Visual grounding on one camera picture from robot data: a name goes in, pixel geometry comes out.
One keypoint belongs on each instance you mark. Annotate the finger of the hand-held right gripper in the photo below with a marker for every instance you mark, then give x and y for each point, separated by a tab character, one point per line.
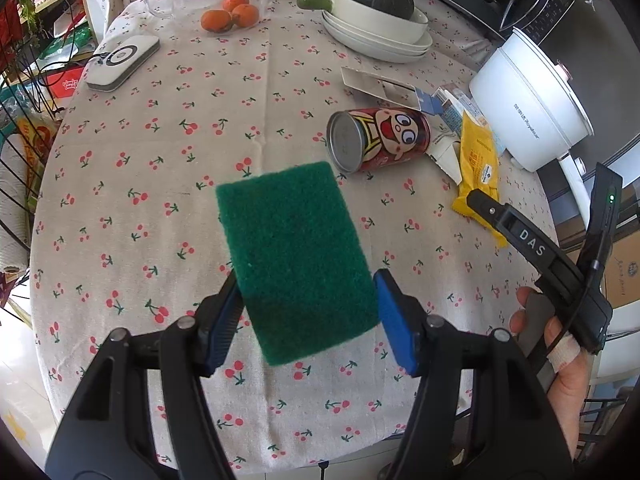
485	206

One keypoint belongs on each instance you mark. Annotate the cherry print tablecloth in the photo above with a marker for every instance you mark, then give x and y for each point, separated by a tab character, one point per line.
150	210

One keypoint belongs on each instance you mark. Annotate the red cartoon can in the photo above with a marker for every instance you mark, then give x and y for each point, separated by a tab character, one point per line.
385	135

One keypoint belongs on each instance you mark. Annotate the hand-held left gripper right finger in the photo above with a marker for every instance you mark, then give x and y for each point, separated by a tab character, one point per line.
395	320

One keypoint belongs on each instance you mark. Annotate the small orange fruit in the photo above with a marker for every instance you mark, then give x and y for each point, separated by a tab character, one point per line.
216	21
246	16
235	1

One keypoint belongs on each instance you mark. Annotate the white flat device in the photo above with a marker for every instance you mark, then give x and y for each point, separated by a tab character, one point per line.
122	62

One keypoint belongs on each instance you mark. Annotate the light blue paper box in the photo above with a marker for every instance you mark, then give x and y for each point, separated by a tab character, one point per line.
450	105

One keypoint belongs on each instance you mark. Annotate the green scouring sponge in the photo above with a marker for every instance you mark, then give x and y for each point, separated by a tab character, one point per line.
295	260

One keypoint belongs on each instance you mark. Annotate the white electric pot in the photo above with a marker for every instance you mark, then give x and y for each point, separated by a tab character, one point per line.
525	100

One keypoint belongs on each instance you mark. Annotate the green avocado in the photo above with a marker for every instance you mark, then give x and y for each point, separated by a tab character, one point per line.
314	1

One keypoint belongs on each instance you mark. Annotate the black microwave oven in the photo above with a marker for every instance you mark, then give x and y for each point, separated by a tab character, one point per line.
545	5

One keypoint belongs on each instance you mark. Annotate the stack of white plates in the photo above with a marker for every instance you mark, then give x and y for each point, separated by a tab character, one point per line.
380	47

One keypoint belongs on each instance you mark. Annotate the white bowl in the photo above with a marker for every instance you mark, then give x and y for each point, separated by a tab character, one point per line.
375	22

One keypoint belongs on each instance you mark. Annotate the white paper scrap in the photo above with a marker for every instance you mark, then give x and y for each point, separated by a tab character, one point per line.
447	160

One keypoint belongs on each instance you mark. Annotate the grey refrigerator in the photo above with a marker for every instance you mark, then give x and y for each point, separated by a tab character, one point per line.
610	60

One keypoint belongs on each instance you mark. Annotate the large cardboard box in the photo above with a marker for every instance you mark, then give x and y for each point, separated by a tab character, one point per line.
625	270

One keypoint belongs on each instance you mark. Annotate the yellow snack packet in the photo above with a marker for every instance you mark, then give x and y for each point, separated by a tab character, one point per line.
480	160

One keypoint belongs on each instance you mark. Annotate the green plastic bag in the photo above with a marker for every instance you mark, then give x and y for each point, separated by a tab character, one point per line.
65	45

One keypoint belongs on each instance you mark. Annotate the person's right hand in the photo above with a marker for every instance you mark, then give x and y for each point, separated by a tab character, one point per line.
570	390

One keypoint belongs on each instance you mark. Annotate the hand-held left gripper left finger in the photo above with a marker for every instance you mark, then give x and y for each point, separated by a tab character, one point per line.
220	330

